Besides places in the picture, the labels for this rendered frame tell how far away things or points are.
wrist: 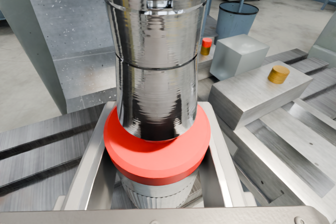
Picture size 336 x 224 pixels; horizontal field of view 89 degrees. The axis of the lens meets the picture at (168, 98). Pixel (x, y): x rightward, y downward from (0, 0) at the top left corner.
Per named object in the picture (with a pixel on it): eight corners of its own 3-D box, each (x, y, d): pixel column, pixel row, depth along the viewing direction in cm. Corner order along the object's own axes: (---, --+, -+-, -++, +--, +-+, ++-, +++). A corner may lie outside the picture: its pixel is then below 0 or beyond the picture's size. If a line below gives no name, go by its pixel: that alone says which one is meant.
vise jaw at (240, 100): (299, 97, 28) (314, 78, 26) (234, 132, 23) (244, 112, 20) (268, 78, 32) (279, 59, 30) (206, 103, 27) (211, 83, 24)
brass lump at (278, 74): (287, 81, 25) (293, 71, 24) (277, 86, 24) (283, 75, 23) (273, 73, 26) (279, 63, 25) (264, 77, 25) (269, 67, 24)
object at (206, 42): (211, 54, 30) (214, 40, 28) (203, 56, 29) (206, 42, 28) (205, 50, 31) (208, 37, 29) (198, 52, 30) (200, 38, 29)
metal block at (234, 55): (255, 78, 30) (270, 46, 26) (229, 88, 27) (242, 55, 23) (233, 64, 33) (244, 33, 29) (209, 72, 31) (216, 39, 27)
